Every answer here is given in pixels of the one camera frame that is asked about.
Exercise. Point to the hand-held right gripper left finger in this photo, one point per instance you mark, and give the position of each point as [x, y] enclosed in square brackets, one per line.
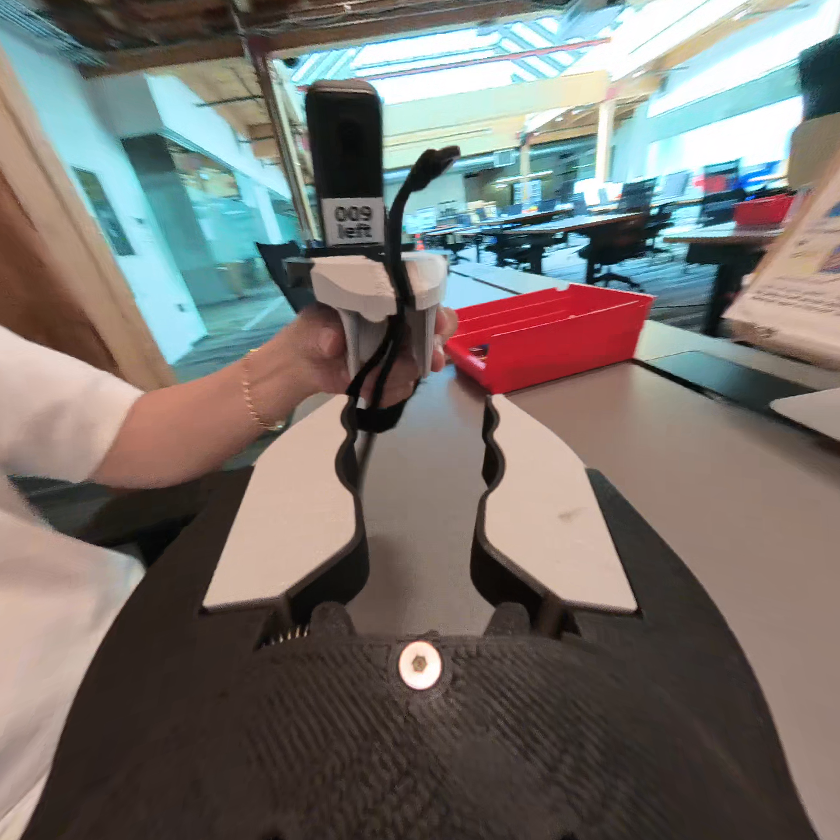
[282, 532]

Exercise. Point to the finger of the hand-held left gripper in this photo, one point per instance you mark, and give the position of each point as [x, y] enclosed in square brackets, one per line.
[352, 289]
[425, 278]

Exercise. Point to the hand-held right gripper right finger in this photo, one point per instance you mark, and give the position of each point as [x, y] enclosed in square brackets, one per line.
[558, 532]

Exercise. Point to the red plastic bin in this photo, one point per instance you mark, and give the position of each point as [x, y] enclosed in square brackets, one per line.
[764, 210]
[551, 341]

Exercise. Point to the person's left forearm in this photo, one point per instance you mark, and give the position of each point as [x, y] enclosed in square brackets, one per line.
[184, 427]

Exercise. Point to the person's left hand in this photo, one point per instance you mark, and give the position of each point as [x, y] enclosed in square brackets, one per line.
[315, 361]

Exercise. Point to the black chair armrest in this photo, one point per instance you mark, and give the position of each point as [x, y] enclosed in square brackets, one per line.
[145, 505]

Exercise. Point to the white stand base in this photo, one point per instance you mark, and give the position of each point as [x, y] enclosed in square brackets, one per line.
[814, 414]

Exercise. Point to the wooden pillar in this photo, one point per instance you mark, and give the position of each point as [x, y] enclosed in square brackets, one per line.
[53, 263]

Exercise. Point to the instruction sheet board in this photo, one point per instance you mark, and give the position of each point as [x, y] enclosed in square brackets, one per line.
[801, 276]

